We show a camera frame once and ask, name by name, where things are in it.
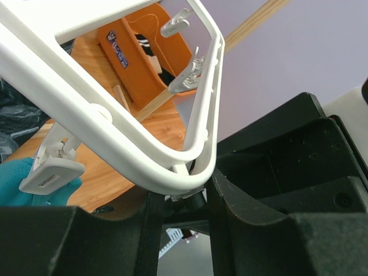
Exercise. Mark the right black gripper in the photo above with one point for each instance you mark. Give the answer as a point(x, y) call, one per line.
point(297, 159)

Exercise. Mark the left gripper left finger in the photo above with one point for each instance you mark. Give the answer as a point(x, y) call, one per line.
point(71, 241)

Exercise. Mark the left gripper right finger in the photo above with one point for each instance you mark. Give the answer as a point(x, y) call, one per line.
point(250, 238)

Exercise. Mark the white hanger clip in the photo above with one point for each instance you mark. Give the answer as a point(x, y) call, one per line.
point(54, 163)

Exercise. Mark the teal towel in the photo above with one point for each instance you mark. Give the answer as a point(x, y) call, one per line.
point(14, 171)

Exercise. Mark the dark patterned shorts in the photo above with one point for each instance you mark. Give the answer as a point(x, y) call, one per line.
point(20, 119)

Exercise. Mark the orange laundry basket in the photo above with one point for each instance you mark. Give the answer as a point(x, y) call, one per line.
point(128, 59)

